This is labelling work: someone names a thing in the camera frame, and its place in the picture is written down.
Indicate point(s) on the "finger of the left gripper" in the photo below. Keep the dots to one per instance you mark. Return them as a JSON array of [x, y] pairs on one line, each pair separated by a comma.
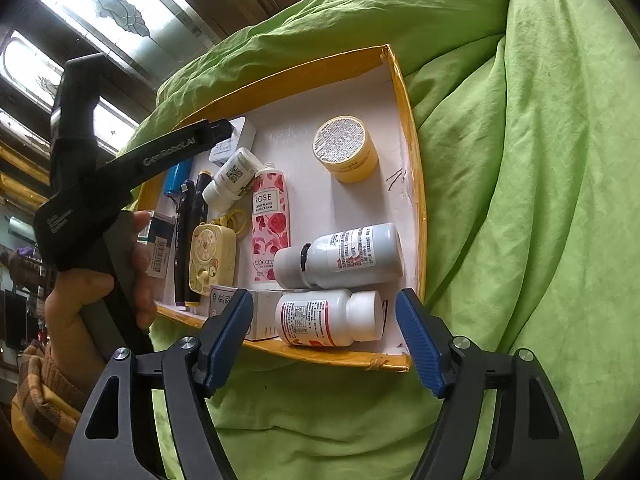
[[130, 170]]

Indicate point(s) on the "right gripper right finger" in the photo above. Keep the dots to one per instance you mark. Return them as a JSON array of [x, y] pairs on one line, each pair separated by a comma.
[[530, 436]]

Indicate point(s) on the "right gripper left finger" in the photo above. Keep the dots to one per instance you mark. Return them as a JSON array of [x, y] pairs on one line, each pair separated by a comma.
[[116, 437]]

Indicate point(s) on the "blue battery pack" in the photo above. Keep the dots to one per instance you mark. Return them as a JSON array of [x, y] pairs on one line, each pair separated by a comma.
[[175, 177]]

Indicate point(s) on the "blue white medicine box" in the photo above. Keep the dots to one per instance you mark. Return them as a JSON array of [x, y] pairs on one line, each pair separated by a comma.
[[157, 235]]

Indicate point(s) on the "black pen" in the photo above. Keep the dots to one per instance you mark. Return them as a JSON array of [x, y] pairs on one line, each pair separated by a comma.
[[198, 214], [183, 209]]

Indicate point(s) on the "white power adapter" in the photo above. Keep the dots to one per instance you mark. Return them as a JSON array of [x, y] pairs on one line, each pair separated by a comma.
[[243, 135]]

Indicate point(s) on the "white bottle QR label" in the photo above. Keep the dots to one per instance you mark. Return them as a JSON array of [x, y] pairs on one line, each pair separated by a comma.
[[231, 181]]

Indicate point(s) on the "yellow cartoon timer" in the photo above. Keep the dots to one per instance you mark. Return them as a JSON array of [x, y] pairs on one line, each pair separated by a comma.
[[213, 251]]

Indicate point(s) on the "rose hand cream tube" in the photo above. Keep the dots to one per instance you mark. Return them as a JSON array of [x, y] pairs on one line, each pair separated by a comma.
[[270, 223]]

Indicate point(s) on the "white red ointment box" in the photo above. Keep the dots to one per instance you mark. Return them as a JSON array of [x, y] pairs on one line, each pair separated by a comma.
[[265, 300]]

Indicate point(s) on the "yellow round jar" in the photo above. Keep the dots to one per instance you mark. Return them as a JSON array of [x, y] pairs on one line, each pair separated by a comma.
[[344, 147]]

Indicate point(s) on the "white bottle red label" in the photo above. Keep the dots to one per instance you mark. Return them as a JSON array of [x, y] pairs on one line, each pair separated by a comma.
[[329, 318]]

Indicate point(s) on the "grey white medicine bottle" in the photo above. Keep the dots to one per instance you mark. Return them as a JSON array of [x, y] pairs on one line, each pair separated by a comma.
[[348, 259]]

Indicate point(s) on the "plaid yellow sleeve forearm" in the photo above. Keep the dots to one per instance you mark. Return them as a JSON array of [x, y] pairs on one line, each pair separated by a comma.
[[45, 409]]

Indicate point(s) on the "person's left hand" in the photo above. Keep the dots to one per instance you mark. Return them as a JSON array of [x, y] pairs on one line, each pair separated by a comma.
[[72, 349]]

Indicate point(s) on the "yellow cardboard tray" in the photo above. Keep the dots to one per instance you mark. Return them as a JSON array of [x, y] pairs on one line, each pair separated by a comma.
[[288, 107]]

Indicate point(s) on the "green bed sheet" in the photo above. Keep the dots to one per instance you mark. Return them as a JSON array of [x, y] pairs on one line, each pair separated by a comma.
[[527, 113]]

